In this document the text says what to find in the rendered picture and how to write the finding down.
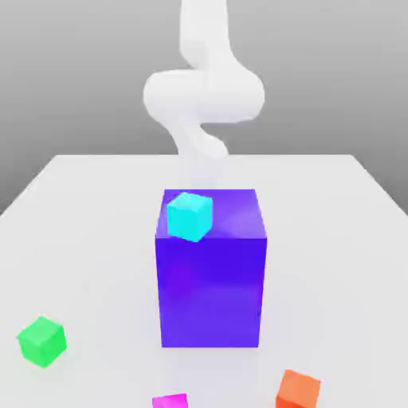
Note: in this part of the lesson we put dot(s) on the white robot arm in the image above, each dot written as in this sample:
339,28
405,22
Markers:
204,95

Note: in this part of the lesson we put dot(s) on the small cyan cube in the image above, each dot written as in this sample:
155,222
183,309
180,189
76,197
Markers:
188,218

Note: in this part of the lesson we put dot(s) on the small magenta cube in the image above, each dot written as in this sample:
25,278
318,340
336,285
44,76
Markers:
170,401

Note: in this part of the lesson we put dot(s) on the small orange cube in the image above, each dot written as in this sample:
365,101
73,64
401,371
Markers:
298,390

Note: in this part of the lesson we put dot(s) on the small green cube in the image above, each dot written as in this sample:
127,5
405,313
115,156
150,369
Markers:
41,342

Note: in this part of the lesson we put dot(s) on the large purple box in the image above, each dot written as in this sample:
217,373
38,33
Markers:
210,287

